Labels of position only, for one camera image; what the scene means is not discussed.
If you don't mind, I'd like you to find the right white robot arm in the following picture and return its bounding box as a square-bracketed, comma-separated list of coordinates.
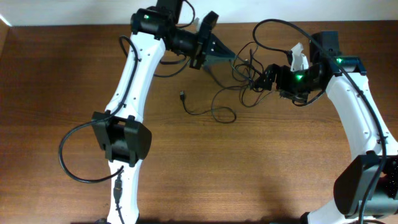
[254, 31, 397, 223]

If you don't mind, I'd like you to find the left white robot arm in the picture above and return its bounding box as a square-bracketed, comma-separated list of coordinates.
[92, 1, 235, 223]

